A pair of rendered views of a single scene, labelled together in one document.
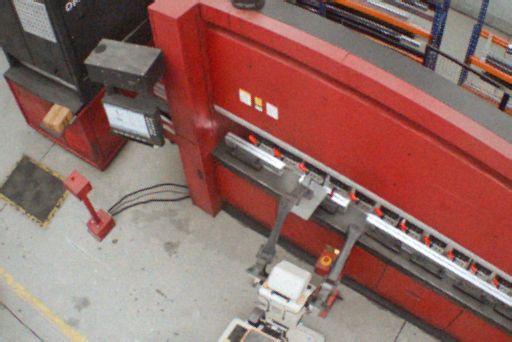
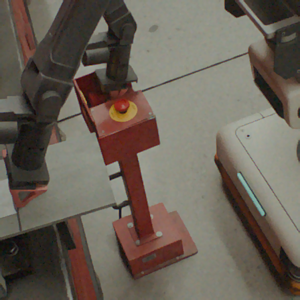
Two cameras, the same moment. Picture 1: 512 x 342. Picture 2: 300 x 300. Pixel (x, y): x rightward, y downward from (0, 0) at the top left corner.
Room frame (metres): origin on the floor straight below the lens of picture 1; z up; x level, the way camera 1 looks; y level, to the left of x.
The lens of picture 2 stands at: (2.25, 0.30, 1.89)
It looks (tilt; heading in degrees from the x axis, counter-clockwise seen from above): 51 degrees down; 223
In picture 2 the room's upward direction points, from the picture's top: 11 degrees counter-clockwise
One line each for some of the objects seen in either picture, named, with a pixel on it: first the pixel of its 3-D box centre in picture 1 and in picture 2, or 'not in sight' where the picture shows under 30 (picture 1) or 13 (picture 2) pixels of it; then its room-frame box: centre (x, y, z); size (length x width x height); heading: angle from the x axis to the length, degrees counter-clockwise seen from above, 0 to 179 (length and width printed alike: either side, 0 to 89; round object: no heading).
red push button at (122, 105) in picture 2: not in sight; (122, 108); (1.52, -0.44, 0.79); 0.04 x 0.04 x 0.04
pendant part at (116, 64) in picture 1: (132, 97); not in sight; (2.48, 0.82, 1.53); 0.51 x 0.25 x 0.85; 65
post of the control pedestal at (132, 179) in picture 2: not in sight; (134, 186); (1.50, -0.49, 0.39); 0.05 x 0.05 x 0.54; 57
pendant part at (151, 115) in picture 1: (135, 117); not in sight; (2.38, 0.81, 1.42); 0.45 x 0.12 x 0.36; 65
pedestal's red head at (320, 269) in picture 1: (332, 264); (115, 108); (1.50, -0.49, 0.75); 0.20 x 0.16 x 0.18; 57
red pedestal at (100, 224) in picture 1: (88, 205); not in sight; (2.31, 1.47, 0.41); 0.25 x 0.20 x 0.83; 140
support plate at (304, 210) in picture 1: (306, 200); (39, 186); (1.90, -0.33, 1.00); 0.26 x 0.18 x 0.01; 140
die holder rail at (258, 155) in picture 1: (254, 153); not in sight; (2.36, 0.00, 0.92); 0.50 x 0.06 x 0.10; 50
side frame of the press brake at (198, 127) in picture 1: (221, 94); not in sight; (2.77, 0.22, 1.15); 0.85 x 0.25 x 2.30; 140
